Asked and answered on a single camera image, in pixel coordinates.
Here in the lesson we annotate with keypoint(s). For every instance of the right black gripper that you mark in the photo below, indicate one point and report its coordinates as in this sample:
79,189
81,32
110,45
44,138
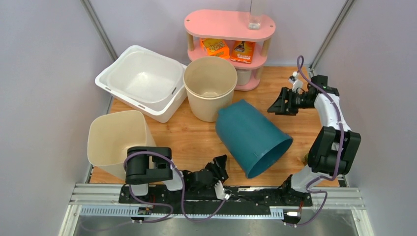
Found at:
280,107

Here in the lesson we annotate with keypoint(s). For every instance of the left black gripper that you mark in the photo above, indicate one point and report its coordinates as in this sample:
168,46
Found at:
219,168

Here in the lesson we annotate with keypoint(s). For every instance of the teal plastic bucket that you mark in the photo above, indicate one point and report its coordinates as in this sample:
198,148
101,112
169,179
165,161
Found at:
252,139

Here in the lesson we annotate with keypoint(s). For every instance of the beige round bucket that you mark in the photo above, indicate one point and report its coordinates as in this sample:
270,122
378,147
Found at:
210,83

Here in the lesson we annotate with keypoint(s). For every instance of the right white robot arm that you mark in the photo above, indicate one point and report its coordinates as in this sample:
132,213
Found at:
336,145

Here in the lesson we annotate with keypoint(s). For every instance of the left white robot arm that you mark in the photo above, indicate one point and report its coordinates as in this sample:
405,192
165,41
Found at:
145,165

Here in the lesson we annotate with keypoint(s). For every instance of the grey cartoon cup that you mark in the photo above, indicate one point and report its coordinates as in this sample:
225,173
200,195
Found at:
244,76

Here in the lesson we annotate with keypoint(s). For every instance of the green bottle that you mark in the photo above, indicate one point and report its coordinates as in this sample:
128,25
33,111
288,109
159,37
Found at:
305,160

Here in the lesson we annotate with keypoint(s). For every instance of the orange snack box right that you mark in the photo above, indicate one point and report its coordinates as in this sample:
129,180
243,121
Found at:
242,51

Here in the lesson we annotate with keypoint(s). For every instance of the orange snack box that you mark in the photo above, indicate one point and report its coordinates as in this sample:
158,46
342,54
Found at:
242,51
215,47

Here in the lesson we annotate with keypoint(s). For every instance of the orange snack box left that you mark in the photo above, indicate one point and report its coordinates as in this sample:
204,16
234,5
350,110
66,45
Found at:
215,47

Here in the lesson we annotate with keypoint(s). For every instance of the clear glass bottle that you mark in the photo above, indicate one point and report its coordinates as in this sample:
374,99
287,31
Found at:
255,14

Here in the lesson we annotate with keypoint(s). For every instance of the pink three-tier shelf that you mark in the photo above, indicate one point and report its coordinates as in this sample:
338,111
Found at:
230,26

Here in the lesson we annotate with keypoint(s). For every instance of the white square plastic bin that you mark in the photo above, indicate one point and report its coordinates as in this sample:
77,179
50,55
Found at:
146,81

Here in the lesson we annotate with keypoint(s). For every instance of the beige square waste bin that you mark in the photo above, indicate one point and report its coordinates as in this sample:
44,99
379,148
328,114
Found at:
111,135

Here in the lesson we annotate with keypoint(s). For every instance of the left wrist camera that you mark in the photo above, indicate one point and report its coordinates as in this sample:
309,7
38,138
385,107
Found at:
220,191

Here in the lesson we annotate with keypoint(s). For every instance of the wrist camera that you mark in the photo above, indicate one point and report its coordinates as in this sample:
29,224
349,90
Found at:
297,84
220,191

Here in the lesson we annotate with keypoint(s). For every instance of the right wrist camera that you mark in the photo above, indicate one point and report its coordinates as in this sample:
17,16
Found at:
297,84

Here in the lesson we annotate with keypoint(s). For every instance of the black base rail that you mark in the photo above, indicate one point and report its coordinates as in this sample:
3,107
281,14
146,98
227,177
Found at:
244,201

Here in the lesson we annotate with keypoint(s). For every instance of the aluminium frame rail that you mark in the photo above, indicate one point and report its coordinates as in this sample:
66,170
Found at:
115,200

